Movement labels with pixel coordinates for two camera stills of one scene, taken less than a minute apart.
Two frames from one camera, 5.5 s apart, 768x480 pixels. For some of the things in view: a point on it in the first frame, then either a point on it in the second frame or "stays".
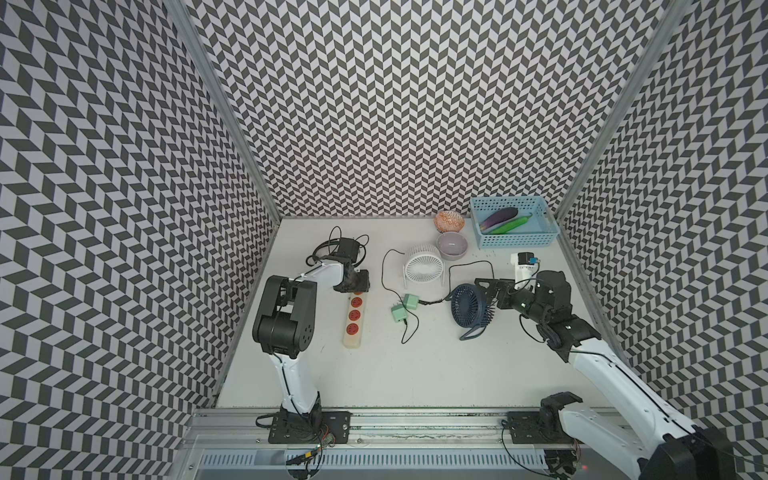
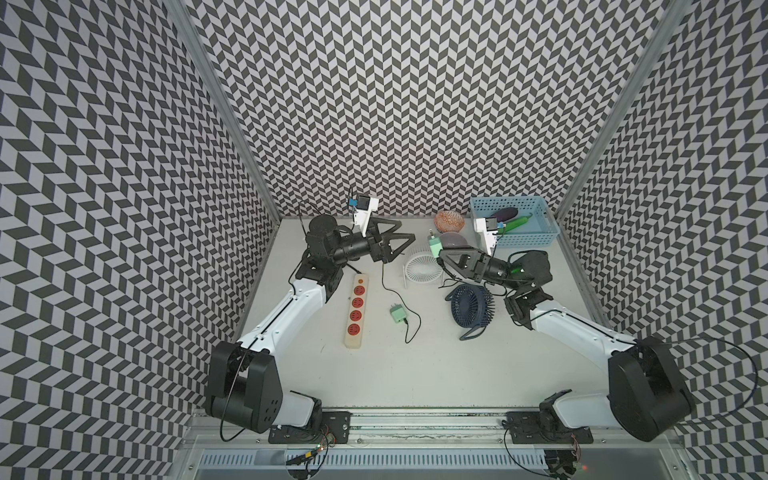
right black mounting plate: x=524 y=428 stays
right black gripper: x=505 y=286 → x=471 y=258
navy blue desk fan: x=470 y=310 stays
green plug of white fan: x=398 y=312 stays
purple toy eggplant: x=499 y=217 stays
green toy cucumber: x=511 y=225 stays
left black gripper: x=363 y=285 → x=379 y=251
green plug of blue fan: x=411 y=301 → x=436 y=246
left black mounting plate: x=288 y=427 stays
